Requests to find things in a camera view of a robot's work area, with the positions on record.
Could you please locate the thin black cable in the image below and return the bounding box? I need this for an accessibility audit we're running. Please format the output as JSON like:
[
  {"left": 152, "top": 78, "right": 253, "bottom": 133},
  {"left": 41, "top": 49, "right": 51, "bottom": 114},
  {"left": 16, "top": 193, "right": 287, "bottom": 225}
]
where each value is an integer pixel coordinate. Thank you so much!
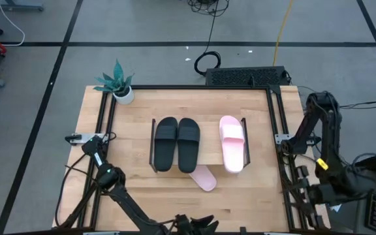
[{"left": 339, "top": 99, "right": 376, "bottom": 110}]

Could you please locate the black table side cable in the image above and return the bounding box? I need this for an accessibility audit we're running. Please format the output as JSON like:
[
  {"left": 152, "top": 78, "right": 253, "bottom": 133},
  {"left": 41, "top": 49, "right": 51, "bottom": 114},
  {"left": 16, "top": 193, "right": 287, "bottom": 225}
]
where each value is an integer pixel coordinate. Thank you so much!
[{"left": 54, "top": 152, "right": 89, "bottom": 228}]

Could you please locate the silver metal bracket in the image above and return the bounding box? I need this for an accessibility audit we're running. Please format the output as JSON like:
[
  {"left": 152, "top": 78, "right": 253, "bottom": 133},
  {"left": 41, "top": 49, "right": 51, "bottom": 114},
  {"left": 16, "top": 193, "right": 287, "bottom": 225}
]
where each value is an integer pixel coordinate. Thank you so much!
[
  {"left": 274, "top": 133, "right": 321, "bottom": 146},
  {"left": 64, "top": 133, "right": 108, "bottom": 145}
]

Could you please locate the grey desk foot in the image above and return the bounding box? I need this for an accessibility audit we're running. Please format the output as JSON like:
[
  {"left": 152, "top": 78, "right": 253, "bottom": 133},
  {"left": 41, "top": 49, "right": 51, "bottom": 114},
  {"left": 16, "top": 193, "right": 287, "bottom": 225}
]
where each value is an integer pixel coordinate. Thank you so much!
[{"left": 0, "top": 0, "right": 44, "bottom": 12}]

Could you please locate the black cable bundle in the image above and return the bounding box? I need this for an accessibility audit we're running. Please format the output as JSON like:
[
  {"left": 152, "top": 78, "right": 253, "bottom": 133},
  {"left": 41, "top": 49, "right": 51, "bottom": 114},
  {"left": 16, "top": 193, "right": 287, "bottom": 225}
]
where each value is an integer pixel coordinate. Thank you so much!
[{"left": 186, "top": 0, "right": 230, "bottom": 18}]

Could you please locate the white cable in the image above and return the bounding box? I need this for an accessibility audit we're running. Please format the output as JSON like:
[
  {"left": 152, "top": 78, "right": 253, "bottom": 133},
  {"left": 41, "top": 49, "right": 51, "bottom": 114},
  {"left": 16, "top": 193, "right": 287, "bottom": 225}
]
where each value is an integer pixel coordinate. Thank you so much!
[{"left": 0, "top": 0, "right": 26, "bottom": 47}]

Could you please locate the yellow cable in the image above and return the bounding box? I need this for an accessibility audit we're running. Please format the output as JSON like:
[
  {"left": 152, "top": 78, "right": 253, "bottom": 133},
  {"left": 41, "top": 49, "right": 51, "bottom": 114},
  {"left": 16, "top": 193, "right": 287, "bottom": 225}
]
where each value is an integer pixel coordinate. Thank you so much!
[{"left": 272, "top": 0, "right": 295, "bottom": 67}]

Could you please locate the wooden shelf with black frame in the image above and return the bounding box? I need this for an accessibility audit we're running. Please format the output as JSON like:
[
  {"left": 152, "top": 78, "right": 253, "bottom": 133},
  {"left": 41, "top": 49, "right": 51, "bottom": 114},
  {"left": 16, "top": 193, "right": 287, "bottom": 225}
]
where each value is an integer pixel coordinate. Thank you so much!
[{"left": 148, "top": 117, "right": 251, "bottom": 174}]

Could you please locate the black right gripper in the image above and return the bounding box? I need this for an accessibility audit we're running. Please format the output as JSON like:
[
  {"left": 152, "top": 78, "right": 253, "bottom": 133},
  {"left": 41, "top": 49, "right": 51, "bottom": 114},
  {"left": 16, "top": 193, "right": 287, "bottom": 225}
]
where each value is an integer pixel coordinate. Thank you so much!
[{"left": 285, "top": 179, "right": 336, "bottom": 215}]

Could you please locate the black coiled floor cable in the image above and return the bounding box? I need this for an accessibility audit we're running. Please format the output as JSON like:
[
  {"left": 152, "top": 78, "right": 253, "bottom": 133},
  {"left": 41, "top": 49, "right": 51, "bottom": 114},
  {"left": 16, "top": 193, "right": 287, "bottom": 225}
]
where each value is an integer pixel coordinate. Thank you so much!
[{"left": 193, "top": 0, "right": 222, "bottom": 78}]

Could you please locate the pink slide sandal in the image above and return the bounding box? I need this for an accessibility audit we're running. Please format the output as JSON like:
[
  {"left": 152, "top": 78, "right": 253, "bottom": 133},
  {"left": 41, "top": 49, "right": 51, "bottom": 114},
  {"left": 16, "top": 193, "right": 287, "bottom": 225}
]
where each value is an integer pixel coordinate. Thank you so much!
[
  {"left": 189, "top": 164, "right": 218, "bottom": 193},
  {"left": 219, "top": 115, "right": 246, "bottom": 174}
]

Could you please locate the black slide sandal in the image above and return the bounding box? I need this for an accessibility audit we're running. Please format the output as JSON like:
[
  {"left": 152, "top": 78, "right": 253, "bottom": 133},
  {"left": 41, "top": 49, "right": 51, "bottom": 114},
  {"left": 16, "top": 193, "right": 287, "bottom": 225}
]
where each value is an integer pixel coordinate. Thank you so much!
[
  {"left": 153, "top": 116, "right": 179, "bottom": 173},
  {"left": 176, "top": 117, "right": 201, "bottom": 174}
]

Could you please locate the green plant in white pot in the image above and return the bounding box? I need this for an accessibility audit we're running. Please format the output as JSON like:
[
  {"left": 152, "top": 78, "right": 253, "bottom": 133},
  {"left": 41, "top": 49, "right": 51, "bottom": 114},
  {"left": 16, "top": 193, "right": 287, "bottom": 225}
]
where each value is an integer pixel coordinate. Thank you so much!
[{"left": 93, "top": 58, "right": 136, "bottom": 106}]

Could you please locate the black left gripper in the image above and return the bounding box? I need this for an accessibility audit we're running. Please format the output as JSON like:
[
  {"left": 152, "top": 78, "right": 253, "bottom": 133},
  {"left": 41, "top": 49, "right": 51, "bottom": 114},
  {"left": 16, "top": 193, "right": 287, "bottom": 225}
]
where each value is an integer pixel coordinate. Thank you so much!
[{"left": 174, "top": 213, "right": 221, "bottom": 235}]

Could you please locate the black perforated computer case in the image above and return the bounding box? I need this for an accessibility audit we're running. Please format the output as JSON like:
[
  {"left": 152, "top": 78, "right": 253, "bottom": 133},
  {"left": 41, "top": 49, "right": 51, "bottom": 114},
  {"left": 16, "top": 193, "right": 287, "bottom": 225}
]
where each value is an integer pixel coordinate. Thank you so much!
[{"left": 205, "top": 65, "right": 290, "bottom": 87}]

